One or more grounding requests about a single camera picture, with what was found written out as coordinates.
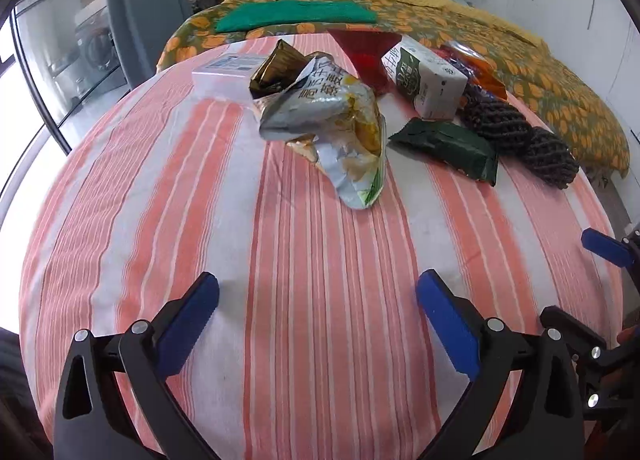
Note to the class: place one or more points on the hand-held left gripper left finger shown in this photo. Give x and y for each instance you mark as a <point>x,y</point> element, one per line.
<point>190,325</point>

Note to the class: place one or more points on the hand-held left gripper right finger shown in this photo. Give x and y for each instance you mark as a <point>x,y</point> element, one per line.
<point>447,325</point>

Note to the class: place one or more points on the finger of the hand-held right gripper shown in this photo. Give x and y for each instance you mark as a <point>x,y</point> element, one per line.
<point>605,245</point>
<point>575,335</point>

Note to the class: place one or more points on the black foam fruit net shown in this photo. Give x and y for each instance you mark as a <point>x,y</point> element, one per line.
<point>495,122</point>
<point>550,157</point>

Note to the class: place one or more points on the dark green packet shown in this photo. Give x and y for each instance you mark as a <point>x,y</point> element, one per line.
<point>445,147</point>

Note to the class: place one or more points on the orange snack bag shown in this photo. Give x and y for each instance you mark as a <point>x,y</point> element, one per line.
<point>480,72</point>

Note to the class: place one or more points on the white green milk carton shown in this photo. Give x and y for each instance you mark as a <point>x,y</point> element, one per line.
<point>430,85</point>

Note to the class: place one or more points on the silver snack bag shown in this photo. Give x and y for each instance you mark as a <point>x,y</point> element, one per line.
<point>320,115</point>

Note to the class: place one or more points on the clear plastic box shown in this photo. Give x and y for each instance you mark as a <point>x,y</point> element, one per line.
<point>220,75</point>

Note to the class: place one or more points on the olive gold wrapper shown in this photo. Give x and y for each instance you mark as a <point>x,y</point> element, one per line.
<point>277,70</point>

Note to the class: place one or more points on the red plastic bag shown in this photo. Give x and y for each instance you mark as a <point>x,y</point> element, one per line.
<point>365,57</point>

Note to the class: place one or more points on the orange striped tablecloth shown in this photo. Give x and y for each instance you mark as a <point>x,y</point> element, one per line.
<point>300,250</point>

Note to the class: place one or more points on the green orange floral quilt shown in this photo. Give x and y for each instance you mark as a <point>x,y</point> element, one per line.
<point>550,90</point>

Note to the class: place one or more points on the grey washing machine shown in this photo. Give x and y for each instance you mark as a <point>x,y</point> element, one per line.
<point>97,47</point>

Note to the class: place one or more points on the folded green cloth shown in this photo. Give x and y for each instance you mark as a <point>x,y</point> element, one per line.
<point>295,15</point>

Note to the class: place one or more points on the black window frame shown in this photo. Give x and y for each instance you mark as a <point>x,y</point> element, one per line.
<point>37,90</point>

